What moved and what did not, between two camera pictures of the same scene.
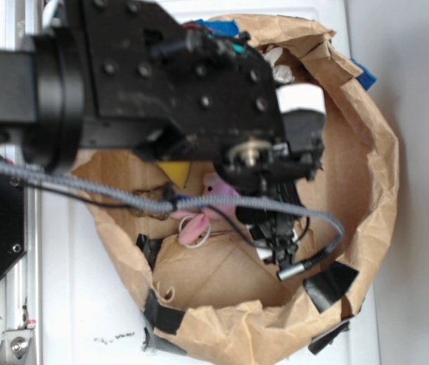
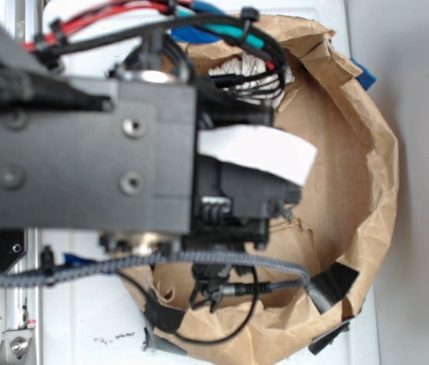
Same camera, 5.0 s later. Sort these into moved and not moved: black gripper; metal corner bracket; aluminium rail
Moved: black gripper
Not moved: metal corner bracket; aluminium rail
